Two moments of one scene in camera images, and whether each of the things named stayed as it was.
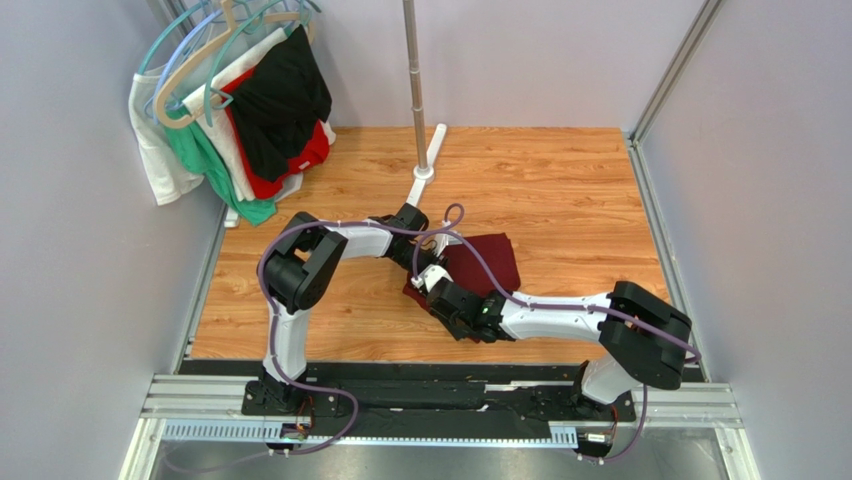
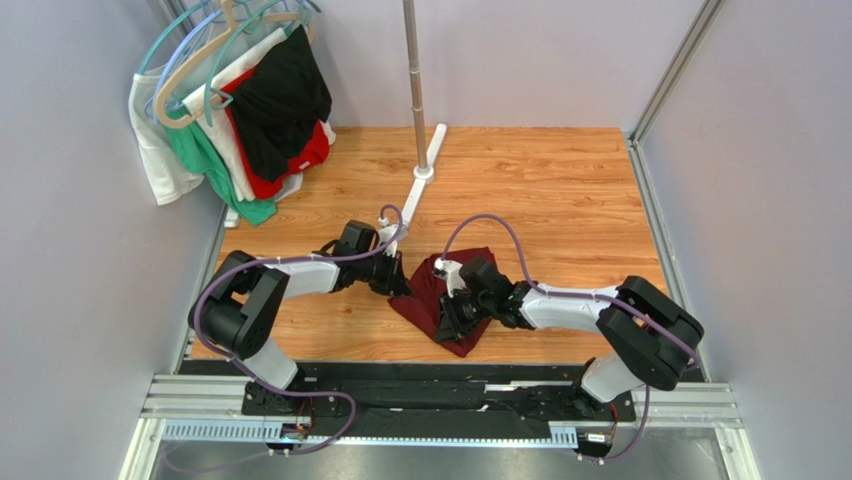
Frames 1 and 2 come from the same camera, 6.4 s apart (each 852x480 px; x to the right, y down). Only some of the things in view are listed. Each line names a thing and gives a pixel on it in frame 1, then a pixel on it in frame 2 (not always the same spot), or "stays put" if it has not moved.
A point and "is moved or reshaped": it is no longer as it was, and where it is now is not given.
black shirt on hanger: x=281 y=99 stays put
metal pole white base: x=426 y=168 stays put
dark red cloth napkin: x=464 y=268 is moved or reshaped
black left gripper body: x=429 y=257 → x=379 y=271
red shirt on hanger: x=314 y=154 stays put
